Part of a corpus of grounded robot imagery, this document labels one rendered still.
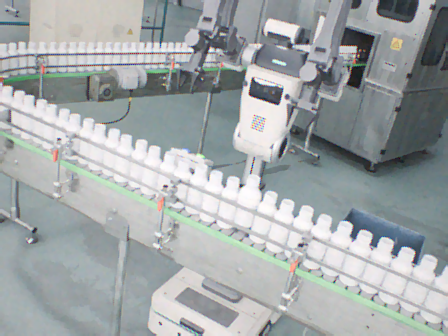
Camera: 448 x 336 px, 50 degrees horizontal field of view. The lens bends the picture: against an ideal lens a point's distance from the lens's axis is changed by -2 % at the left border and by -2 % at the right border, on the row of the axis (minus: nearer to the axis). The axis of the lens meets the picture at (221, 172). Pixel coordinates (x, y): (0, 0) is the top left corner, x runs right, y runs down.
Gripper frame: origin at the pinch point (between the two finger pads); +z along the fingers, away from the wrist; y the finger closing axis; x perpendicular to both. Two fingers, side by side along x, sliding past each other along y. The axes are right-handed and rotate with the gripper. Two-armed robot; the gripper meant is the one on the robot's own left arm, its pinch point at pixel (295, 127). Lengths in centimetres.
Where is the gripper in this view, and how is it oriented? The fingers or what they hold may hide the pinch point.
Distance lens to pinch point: 169.0
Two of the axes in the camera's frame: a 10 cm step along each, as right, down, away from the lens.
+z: -3.5, 9.4, 0.4
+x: 2.5, 0.5, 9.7
